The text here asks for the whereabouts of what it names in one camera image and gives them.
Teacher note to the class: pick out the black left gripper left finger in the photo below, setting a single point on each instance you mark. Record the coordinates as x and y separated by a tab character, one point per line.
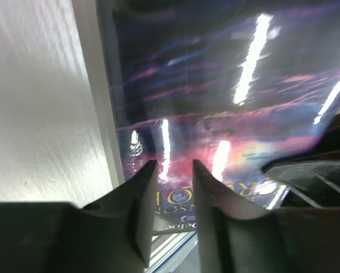
111	234

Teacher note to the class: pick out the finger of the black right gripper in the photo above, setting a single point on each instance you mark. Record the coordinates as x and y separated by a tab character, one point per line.
313	178

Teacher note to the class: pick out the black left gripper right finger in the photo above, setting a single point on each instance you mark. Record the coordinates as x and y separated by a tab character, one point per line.
236	235

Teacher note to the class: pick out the purple Robinson Crusoe book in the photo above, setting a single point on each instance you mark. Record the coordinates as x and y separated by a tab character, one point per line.
233	84

